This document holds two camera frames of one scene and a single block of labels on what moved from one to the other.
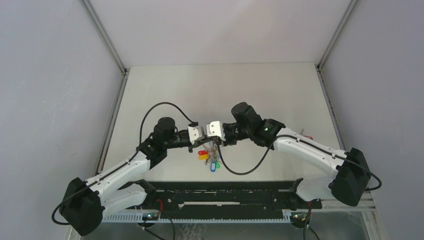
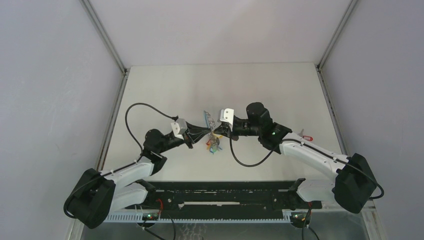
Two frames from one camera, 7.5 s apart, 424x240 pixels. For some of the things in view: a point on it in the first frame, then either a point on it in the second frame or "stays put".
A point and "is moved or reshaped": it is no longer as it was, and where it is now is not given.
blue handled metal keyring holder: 213,147 to 210,122
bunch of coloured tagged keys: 212,156 is moved or reshaped
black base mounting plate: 230,198 stays put
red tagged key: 301,132 stays put
